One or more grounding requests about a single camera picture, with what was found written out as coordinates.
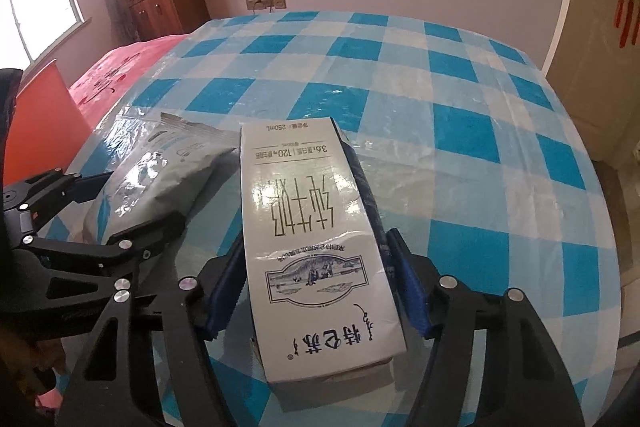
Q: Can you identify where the white door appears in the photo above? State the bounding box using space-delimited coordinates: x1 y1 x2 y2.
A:
542 0 640 168

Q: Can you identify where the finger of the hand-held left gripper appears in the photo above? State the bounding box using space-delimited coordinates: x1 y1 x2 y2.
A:
1 172 114 219
19 212 188 261

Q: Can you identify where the blue checked tablecloth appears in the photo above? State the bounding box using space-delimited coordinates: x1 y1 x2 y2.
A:
50 9 640 427

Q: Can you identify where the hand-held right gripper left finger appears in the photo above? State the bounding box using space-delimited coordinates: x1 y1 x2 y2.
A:
60 227 248 427

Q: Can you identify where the pink heart blanket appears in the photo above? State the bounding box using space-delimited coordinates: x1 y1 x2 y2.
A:
67 32 196 130

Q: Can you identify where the grey packaging bag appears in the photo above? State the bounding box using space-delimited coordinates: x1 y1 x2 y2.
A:
82 112 241 248

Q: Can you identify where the orange container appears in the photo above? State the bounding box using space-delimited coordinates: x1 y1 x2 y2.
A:
14 61 101 188

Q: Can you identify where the red knot decoration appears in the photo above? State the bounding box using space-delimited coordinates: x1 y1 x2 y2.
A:
616 0 640 52

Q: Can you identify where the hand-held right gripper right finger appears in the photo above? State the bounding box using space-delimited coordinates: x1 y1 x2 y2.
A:
386 228 586 427

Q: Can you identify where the white milk carton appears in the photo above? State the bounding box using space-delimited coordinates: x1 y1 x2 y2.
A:
239 117 408 400

